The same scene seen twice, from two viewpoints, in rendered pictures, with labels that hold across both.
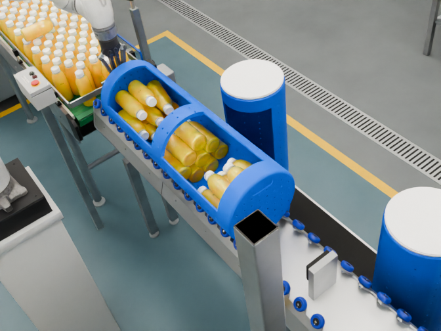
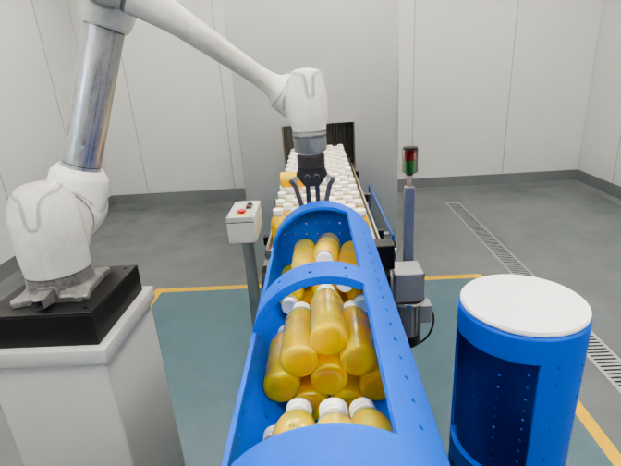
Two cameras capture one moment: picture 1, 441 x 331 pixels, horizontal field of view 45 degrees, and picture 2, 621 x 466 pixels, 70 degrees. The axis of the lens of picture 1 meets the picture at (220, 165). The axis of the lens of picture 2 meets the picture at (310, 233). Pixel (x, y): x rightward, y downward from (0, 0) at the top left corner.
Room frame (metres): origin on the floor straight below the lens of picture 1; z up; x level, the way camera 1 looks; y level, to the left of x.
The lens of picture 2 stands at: (0.85, -0.26, 1.58)
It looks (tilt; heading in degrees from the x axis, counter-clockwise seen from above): 21 degrees down; 32
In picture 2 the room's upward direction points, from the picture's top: 4 degrees counter-clockwise
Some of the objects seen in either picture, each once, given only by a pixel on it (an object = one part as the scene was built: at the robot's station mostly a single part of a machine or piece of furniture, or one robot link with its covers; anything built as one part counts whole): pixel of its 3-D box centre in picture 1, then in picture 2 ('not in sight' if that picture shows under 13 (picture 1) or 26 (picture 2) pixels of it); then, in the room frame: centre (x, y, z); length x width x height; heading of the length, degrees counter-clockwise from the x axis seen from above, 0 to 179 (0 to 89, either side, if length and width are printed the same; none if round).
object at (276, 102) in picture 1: (258, 150); (505, 446); (1.87, -0.20, 0.59); 0.28 x 0.28 x 0.88
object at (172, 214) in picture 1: (163, 186); not in sight; (2.00, 0.33, 0.31); 0.06 x 0.06 x 0.63; 30
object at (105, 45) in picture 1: (109, 45); (311, 169); (1.86, 0.35, 1.32); 0.08 x 0.07 x 0.09; 120
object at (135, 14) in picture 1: (155, 92); (407, 305); (2.54, 0.30, 0.55); 0.04 x 0.04 x 1.10; 30
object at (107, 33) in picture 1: (104, 29); (310, 141); (1.86, 0.35, 1.39); 0.09 x 0.09 x 0.06
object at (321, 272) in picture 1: (321, 274); not in sight; (0.87, -0.25, 1.00); 0.10 x 0.04 x 0.15; 120
